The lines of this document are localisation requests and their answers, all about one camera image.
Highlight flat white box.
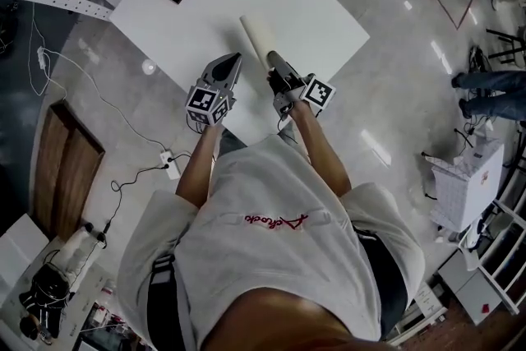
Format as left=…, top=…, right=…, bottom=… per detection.
left=0, top=213, right=51, bottom=289

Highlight black metal stool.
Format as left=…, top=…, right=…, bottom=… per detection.
left=485, top=25, right=526, bottom=65

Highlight white power strip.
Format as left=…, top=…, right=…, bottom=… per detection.
left=159, top=150, right=182, bottom=180

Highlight white carton with grid paper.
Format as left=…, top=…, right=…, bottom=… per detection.
left=428, top=136, right=506, bottom=233

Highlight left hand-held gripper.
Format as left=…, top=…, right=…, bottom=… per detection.
left=185, top=52, right=244, bottom=132

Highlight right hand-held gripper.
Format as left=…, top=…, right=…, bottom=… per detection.
left=265, top=49, right=336, bottom=120

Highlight person's left forearm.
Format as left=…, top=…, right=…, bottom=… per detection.
left=175, top=122, right=226, bottom=211

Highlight white bag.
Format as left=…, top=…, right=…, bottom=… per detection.
left=57, top=223, right=104, bottom=277

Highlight person's white shirt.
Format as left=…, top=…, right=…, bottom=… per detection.
left=117, top=133, right=427, bottom=351

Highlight white cable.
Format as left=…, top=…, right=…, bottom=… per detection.
left=25, top=1, right=171, bottom=157

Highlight black backpack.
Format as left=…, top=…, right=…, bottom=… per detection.
left=17, top=262, right=77, bottom=344

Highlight person's head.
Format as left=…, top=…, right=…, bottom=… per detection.
left=202, top=291, right=402, bottom=351

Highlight black chest harness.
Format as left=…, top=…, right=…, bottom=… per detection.
left=145, top=227, right=409, bottom=351

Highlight person's right forearm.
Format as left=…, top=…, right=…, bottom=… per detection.
left=289, top=100, right=353, bottom=199

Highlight white storage shelf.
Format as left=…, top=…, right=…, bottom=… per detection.
left=436, top=196, right=526, bottom=326

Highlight wooden board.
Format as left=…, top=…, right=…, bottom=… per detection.
left=32, top=99, right=106, bottom=240

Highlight black cable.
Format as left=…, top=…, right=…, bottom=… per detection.
left=107, top=153, right=192, bottom=236

